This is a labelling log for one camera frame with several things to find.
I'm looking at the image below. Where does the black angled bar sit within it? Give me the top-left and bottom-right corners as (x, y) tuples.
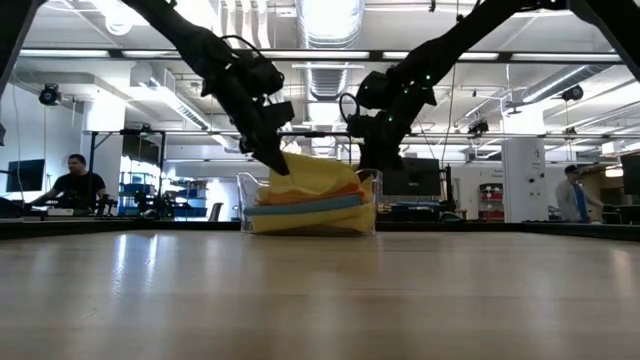
(0, 197), (31, 220)

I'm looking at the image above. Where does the clear plastic bin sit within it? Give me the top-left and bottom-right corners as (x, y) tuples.
(236, 168), (384, 237)

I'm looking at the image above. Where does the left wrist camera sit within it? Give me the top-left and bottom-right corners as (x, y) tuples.
(232, 49), (286, 97)

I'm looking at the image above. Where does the shelving with blue bins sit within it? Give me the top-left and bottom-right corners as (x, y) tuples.
(119, 172), (209, 219)

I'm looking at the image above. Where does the silver ventilation duct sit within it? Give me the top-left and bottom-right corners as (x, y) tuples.
(294, 0), (366, 159)

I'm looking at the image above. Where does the blue microfiber towel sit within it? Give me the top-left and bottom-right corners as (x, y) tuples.
(243, 194), (364, 218)

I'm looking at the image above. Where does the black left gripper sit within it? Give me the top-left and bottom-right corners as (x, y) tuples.
(201, 64), (296, 177)

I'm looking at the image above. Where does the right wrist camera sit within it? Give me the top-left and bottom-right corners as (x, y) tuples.
(355, 69), (399, 110)

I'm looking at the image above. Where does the shelf with red bins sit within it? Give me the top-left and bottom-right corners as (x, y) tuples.
(478, 182), (505, 221)

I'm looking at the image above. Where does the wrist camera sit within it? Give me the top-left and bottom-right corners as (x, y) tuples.
(355, 69), (399, 110)
(232, 49), (286, 97)

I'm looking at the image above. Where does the black aluminium table frame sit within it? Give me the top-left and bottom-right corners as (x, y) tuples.
(0, 218), (640, 242)

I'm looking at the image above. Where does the dark computer monitor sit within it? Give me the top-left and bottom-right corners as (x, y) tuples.
(382, 156), (442, 197)
(621, 153), (640, 196)
(6, 158), (46, 194)

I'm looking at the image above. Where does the person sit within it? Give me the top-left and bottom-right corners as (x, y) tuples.
(29, 153), (109, 216)
(554, 164), (605, 224)

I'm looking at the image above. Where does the white pillar with sign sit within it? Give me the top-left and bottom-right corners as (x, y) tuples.
(501, 102), (549, 224)

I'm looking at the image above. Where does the yellow microfiber towel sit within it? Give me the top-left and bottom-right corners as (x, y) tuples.
(251, 201), (377, 235)
(267, 151), (375, 204)

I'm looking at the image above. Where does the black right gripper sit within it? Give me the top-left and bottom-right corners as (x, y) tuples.
(347, 92), (437, 174)

